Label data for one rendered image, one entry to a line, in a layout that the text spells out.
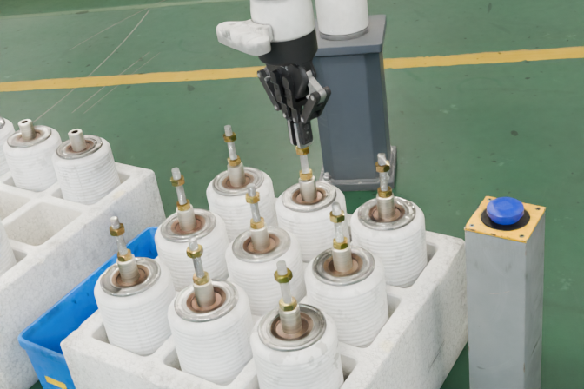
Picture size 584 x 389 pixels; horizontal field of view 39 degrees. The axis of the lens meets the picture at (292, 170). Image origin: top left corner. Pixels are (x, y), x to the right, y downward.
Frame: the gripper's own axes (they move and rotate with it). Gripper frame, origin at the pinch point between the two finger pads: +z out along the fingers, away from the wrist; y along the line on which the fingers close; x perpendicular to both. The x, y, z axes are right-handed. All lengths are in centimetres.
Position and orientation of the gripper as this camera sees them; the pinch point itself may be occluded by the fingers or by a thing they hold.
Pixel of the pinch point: (300, 131)
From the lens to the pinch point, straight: 108.2
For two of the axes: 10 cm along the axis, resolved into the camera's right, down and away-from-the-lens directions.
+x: -7.9, 4.0, -4.7
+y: -6.0, -3.3, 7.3
